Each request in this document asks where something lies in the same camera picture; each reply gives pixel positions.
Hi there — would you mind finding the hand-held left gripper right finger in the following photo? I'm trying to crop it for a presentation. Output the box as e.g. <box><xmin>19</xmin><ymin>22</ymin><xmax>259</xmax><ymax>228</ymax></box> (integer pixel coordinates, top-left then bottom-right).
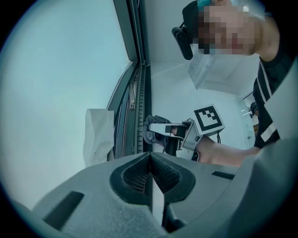
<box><xmin>149</xmin><ymin>152</ymin><xmax>243</xmax><ymax>233</ymax></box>

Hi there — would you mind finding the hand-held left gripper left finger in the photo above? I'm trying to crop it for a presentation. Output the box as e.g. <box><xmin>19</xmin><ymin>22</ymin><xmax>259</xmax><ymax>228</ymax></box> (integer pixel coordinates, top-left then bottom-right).
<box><xmin>31</xmin><ymin>151</ymin><xmax>169</xmax><ymax>238</ymax></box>

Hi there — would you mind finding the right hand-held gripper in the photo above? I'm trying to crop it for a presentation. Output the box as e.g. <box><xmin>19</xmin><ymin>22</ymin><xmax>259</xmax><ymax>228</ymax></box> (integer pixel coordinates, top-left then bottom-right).
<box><xmin>148</xmin><ymin>103</ymin><xmax>226</xmax><ymax>161</ymax></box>

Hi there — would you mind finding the dark grey cloth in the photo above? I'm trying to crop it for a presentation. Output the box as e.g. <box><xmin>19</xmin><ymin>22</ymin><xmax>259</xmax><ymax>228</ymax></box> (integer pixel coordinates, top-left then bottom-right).
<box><xmin>142</xmin><ymin>114</ymin><xmax>172</xmax><ymax>147</ymax></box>

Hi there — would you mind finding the person's right forearm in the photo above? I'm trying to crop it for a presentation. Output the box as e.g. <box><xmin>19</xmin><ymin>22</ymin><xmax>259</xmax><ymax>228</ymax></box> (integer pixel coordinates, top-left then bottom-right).
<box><xmin>197</xmin><ymin>137</ymin><xmax>261</xmax><ymax>167</ymax></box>

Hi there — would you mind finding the metal window hinge stay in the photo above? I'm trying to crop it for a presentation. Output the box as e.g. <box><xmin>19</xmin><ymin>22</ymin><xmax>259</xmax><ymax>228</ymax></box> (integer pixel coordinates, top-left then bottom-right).
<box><xmin>128</xmin><ymin>78</ymin><xmax>138</xmax><ymax>111</ymax></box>

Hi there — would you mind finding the frosted glass window sash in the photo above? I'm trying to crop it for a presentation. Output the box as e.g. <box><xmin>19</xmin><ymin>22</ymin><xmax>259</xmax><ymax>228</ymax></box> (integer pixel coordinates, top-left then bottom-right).
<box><xmin>1</xmin><ymin>0</ymin><xmax>138</xmax><ymax>210</ymax></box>

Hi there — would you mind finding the person's black clothing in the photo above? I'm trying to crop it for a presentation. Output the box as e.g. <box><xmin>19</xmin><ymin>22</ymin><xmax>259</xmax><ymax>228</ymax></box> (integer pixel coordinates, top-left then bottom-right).
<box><xmin>252</xmin><ymin>44</ymin><xmax>294</xmax><ymax>149</ymax></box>

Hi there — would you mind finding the person's head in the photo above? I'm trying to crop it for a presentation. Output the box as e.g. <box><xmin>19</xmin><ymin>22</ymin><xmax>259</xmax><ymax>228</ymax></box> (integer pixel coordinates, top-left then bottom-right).
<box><xmin>197</xmin><ymin>0</ymin><xmax>280</xmax><ymax>62</ymax></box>

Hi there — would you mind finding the black head-mounted camera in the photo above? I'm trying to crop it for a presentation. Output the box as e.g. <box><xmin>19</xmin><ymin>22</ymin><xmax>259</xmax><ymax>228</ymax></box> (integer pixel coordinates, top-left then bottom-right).
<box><xmin>171</xmin><ymin>20</ymin><xmax>194</xmax><ymax>60</ymax></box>

